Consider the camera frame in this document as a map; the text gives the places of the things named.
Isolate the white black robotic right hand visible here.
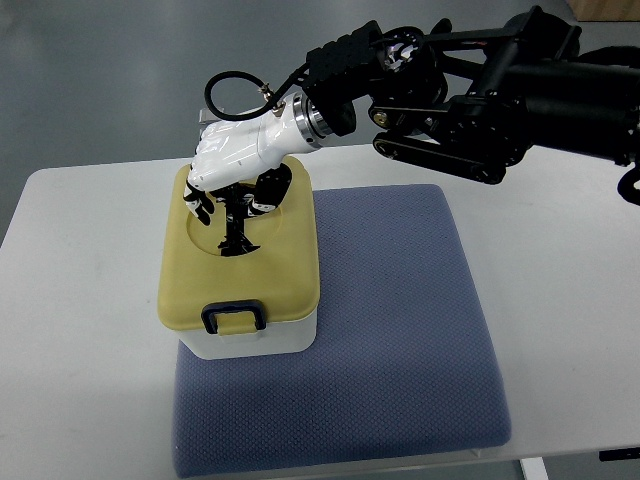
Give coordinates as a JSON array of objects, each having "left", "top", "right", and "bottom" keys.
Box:
[{"left": 183, "top": 92, "right": 333, "bottom": 225}]

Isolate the yellow box lid black handle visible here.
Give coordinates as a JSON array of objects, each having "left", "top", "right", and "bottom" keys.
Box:
[{"left": 157, "top": 156, "right": 320, "bottom": 335}]

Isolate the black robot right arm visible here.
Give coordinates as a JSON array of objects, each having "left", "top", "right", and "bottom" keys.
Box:
[{"left": 286, "top": 7, "right": 639, "bottom": 204}]

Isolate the white storage box base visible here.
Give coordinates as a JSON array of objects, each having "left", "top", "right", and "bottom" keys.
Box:
[{"left": 176, "top": 309, "right": 317, "bottom": 360}]

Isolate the brown cardboard box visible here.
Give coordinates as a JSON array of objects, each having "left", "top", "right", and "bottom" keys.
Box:
[{"left": 567, "top": 0, "right": 639, "bottom": 22}]

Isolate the upper clear floor marker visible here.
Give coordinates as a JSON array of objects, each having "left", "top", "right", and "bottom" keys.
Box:
[{"left": 198, "top": 108, "right": 221, "bottom": 125}]

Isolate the blue grey fabric cushion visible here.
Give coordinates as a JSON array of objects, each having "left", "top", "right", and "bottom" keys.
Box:
[{"left": 173, "top": 184, "right": 511, "bottom": 478}]

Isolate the black bracket at table edge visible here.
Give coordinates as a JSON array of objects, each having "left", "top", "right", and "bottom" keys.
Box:
[{"left": 598, "top": 447, "right": 640, "bottom": 462}]

